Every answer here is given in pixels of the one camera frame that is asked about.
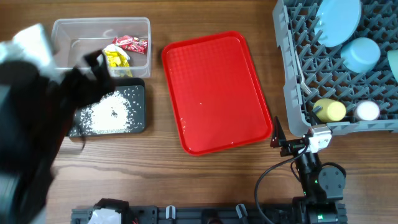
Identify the yellow cup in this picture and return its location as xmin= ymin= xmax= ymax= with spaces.
xmin=313 ymin=98 xmax=346 ymax=123

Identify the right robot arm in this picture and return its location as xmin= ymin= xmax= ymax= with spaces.
xmin=271 ymin=118 xmax=348 ymax=224

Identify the grey dishwasher rack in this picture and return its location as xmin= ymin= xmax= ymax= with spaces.
xmin=272 ymin=0 xmax=397 ymax=136

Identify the black tray with rice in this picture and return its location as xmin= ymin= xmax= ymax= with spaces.
xmin=67 ymin=78 xmax=146 ymax=138

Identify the white napkin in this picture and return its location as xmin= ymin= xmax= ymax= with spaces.
xmin=103 ymin=44 xmax=130 ymax=60

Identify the red foil snack wrapper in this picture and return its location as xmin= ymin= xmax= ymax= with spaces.
xmin=112 ymin=35 xmax=148 ymax=54

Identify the yellow snack wrapper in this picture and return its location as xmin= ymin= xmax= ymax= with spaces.
xmin=103 ymin=50 xmax=133 ymax=78

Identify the white pink cup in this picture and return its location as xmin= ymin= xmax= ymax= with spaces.
xmin=354 ymin=100 xmax=380 ymax=121

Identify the white plastic fork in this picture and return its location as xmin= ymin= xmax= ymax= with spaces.
xmin=295 ymin=51 xmax=312 ymax=95

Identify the red serving tray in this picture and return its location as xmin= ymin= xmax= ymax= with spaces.
xmin=162 ymin=31 xmax=273 ymax=156

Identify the light blue plate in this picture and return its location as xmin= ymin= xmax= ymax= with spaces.
xmin=314 ymin=0 xmax=362 ymax=47

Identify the clear plastic waste bin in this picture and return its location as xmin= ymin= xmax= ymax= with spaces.
xmin=51 ymin=17 xmax=152 ymax=78

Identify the pale green cup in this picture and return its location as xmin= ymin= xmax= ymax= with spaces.
xmin=387 ymin=50 xmax=398 ymax=81

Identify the mint green bowl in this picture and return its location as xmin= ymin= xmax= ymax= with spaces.
xmin=340 ymin=37 xmax=381 ymax=73

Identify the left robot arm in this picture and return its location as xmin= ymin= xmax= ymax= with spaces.
xmin=1 ymin=50 xmax=114 ymax=223

